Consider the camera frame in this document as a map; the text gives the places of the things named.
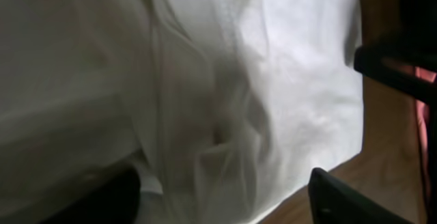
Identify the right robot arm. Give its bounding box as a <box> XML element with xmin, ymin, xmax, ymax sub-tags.
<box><xmin>354</xmin><ymin>0</ymin><xmax>436</xmax><ymax>223</ymax></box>

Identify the pink garment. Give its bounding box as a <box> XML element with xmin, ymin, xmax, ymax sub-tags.
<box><xmin>385</xmin><ymin>58</ymin><xmax>437</xmax><ymax>197</ymax></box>

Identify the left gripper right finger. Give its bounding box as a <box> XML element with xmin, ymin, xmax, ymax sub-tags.
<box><xmin>308</xmin><ymin>168</ymin><xmax>410</xmax><ymax>224</ymax></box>

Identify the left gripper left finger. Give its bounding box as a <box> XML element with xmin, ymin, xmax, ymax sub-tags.
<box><xmin>42</xmin><ymin>168</ymin><xmax>141</xmax><ymax>224</ymax></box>

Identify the white t-shirt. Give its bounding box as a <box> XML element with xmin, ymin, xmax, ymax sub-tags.
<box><xmin>1</xmin><ymin>0</ymin><xmax>363</xmax><ymax>223</ymax></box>

